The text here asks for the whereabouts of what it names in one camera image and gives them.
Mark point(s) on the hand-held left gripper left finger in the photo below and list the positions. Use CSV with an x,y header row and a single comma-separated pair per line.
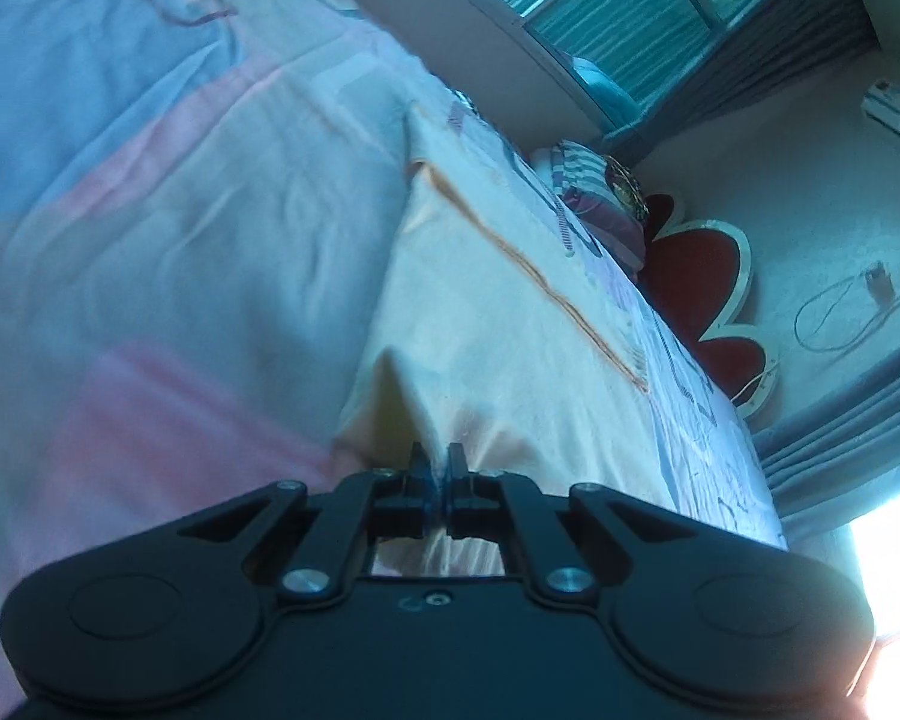
x,y
412,504

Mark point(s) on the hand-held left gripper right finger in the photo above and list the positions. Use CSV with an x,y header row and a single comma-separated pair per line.
x,y
465,504

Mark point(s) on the red scalloped headboard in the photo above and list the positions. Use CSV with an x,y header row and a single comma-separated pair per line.
x,y
697,277

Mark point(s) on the striped pillow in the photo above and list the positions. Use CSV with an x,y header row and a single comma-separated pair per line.
x,y
592,202

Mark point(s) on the gold black cloth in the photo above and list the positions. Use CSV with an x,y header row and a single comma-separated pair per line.
x,y
626,187

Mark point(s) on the patterned pink blue bedsheet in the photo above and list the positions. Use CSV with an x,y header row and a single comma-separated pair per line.
x,y
157,165

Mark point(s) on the glass window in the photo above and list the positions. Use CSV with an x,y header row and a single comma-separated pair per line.
x,y
645,15

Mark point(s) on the grey window curtain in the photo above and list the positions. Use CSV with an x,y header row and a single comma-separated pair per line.
x,y
757,67

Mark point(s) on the grey pleated wall curtain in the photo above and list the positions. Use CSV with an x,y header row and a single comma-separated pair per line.
x,y
847,427

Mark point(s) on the wall charger plug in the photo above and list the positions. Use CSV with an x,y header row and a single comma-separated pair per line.
x,y
877,281

